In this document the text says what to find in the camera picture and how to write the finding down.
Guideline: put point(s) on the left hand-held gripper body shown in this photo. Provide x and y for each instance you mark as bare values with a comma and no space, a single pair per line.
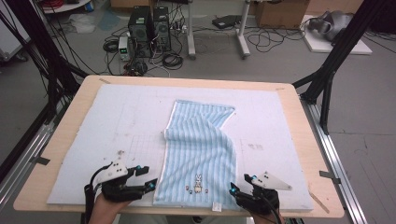
118,186

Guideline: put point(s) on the open cardboard box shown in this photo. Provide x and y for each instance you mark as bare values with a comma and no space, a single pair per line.
280,14

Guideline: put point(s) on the aluminium rail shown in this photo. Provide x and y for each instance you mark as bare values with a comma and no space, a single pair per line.
31,146
331,152

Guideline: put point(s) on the person's left hand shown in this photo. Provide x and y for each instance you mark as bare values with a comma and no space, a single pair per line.
104,211

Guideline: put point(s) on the white foam mat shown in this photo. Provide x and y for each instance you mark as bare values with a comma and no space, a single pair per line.
124,112

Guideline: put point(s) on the white platform board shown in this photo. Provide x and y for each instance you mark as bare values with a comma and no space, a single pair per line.
320,46

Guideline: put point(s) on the black flat device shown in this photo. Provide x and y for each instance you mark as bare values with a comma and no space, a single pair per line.
225,21

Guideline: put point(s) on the white round table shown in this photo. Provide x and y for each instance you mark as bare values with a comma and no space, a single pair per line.
68,7

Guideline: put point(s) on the clear plastic bag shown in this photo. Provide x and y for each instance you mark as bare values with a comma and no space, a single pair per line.
82,23

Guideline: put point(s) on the black metal frame post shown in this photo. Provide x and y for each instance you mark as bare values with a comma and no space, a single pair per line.
40,37
345,46

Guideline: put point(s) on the blue striped towel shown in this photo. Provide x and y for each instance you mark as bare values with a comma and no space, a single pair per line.
199,149

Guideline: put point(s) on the light wooden table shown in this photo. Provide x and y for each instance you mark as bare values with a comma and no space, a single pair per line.
295,124

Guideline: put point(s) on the black computer tower green label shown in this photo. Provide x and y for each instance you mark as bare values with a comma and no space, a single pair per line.
140,31

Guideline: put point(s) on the person's right hand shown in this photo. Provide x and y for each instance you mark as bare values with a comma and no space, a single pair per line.
266,219

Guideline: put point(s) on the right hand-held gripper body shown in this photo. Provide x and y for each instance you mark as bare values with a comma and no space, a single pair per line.
261,199

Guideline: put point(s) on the thin wooden stick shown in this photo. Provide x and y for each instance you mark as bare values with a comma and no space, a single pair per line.
319,202

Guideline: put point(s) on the grey headset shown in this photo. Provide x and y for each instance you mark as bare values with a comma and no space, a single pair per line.
337,20

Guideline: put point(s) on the grey tape piece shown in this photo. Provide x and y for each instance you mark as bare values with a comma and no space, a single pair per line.
328,176
40,160

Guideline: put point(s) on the white power supply unit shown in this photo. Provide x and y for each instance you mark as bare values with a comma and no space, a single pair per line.
124,46

